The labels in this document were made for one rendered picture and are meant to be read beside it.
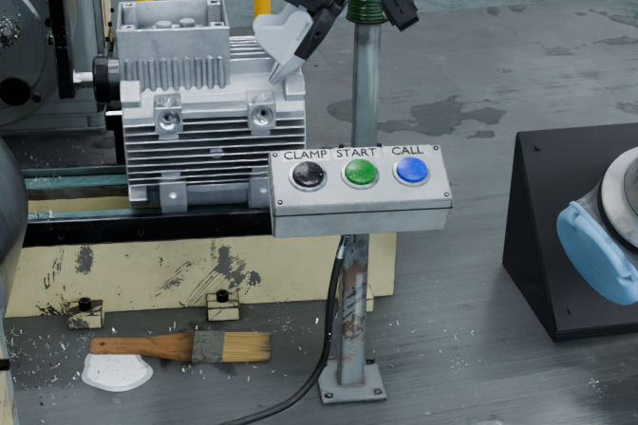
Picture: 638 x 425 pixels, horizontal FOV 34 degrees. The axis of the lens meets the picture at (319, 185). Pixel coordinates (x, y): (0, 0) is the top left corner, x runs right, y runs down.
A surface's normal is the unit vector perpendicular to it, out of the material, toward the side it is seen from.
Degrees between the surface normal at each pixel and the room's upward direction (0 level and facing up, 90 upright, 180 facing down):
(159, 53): 90
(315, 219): 113
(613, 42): 0
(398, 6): 87
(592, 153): 45
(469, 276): 0
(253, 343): 2
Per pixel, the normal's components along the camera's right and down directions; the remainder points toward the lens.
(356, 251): 0.12, 0.47
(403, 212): 0.11, 0.78
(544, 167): 0.15, -0.29
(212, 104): 0.01, -0.88
